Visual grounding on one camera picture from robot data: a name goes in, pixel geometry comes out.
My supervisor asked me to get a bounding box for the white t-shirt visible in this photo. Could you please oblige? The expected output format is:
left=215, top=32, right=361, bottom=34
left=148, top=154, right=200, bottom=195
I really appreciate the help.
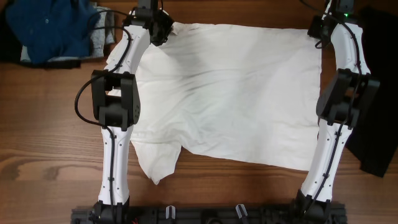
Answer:
left=104, top=21, right=322, bottom=185

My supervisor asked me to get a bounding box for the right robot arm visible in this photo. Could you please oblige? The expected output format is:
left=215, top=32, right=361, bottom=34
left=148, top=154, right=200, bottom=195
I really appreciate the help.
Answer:
left=292, top=1, right=380, bottom=223

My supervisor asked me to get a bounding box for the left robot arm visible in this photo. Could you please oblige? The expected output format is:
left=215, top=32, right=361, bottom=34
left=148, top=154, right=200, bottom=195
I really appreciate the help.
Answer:
left=89, top=0, right=174, bottom=223

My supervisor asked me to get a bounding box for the light grey folded garment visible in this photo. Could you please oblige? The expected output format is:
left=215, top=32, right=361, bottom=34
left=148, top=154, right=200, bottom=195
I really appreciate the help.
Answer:
left=20, top=2, right=114, bottom=62

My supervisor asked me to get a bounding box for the blue button shirt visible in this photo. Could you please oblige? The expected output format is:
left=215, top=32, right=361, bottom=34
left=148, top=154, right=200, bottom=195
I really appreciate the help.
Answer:
left=5, top=0, right=100, bottom=64

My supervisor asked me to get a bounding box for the black garment at right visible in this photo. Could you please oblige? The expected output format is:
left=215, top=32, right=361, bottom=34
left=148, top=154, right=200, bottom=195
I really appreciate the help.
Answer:
left=346, top=6, right=397, bottom=178

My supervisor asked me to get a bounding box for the black garment under pile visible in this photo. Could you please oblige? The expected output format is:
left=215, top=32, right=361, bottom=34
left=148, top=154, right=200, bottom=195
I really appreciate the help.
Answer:
left=1, top=0, right=81, bottom=69

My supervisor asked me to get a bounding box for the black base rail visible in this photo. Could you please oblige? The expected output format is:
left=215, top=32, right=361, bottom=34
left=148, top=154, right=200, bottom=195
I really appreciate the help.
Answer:
left=70, top=204, right=348, bottom=224

